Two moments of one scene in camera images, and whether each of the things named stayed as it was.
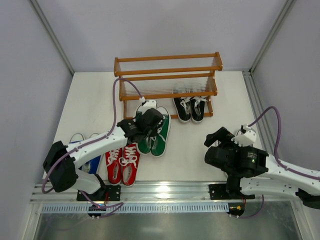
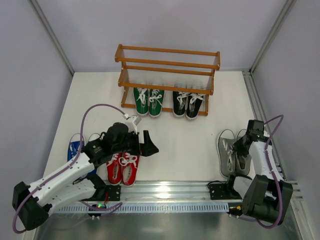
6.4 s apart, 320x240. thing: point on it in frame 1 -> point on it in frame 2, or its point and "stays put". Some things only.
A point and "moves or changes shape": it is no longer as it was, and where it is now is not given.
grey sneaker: (241, 133) moves or changes shape
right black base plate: (220, 191) stays put
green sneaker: (144, 145) moves or changes shape
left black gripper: (152, 129) -> (141, 143)
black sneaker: (183, 108) moves or changes shape
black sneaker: (197, 108) moves or changes shape
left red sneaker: (113, 159) stays put
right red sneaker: (130, 162) stays put
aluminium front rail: (150, 193) stays put
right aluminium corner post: (286, 9) stays put
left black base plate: (106, 193) stays put
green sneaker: (158, 146) -> (155, 102)
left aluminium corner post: (52, 34) stays put
